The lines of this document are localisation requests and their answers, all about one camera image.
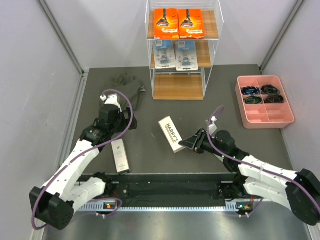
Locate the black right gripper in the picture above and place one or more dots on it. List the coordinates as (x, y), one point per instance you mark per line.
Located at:
(190, 142)

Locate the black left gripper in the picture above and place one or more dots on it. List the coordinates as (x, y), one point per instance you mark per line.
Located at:
(125, 121)

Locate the white Harry's box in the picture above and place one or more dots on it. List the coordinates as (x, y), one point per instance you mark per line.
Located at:
(171, 133)

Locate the slim white H' box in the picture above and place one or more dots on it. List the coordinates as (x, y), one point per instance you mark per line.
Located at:
(120, 157)

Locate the blue razor blister pack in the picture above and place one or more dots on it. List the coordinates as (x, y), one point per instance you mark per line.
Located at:
(164, 54)
(186, 56)

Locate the orange Gillette Fusion5 box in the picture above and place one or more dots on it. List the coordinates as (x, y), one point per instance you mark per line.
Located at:
(191, 24)

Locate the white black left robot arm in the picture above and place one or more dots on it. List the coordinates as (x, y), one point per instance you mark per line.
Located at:
(56, 202)

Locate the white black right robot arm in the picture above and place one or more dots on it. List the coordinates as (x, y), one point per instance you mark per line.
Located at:
(298, 191)

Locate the olive green cloth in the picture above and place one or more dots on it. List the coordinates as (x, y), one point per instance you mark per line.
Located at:
(129, 85)

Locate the green yellow band bundle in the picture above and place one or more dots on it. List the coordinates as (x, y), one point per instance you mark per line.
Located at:
(253, 100)

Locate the blue band bundle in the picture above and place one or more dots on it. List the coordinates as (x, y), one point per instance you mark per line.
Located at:
(251, 90)

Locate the pink divided bin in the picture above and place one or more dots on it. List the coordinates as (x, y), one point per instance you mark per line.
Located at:
(263, 102)

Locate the brown band bundle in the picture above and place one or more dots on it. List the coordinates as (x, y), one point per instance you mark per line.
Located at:
(274, 99)

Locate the dark band bundle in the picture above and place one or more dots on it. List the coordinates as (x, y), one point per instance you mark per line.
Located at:
(269, 89)

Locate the white wire shelf rack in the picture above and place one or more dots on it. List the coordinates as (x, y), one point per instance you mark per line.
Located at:
(169, 84)

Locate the grey slotted cable duct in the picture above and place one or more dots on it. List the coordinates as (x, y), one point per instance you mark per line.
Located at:
(106, 207)

